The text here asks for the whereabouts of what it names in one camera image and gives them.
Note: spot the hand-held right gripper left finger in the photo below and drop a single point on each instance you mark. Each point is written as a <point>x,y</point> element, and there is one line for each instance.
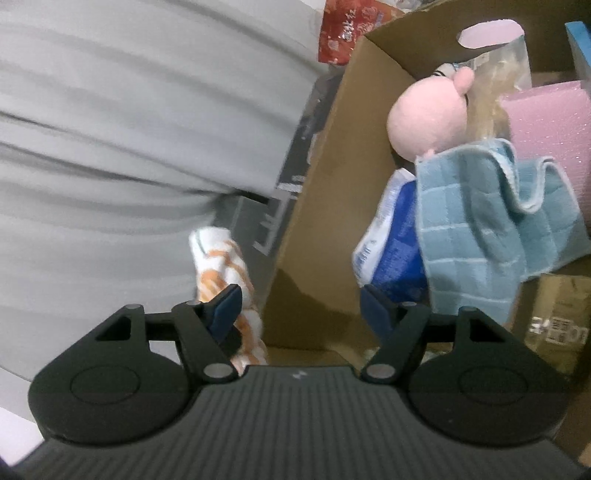
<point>226,311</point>

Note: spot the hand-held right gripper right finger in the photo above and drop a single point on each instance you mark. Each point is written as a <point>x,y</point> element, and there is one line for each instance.
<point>376,309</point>

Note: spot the orange striped cloth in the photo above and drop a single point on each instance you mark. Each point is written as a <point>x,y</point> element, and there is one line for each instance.
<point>221,267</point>

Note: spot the blue white tissue pack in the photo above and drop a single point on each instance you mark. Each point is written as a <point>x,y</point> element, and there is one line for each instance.
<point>397,249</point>

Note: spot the brown cardboard box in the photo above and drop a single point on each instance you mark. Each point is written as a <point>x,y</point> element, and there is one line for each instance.
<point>337,203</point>

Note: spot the light blue checked towel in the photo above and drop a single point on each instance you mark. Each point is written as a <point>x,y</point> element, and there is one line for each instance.
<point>466,230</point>

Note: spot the pink plush toy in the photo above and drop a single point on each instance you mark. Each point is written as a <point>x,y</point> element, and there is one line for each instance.
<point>425,120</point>

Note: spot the pink foam sheet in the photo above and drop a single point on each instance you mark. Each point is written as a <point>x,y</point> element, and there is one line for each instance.
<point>554,124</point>

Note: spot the clear plastic bag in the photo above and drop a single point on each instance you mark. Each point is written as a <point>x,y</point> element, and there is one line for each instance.
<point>496,78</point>

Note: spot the labelled cardboard carton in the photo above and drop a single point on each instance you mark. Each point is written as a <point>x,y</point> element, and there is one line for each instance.
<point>558,318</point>

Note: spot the person's grey shirt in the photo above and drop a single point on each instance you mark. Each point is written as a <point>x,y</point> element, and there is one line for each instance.
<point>129,138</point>

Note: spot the red snack bag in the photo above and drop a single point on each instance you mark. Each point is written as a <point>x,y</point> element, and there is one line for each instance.
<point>346,32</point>

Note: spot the blue box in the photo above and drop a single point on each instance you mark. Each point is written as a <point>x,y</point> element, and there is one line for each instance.
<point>581,50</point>

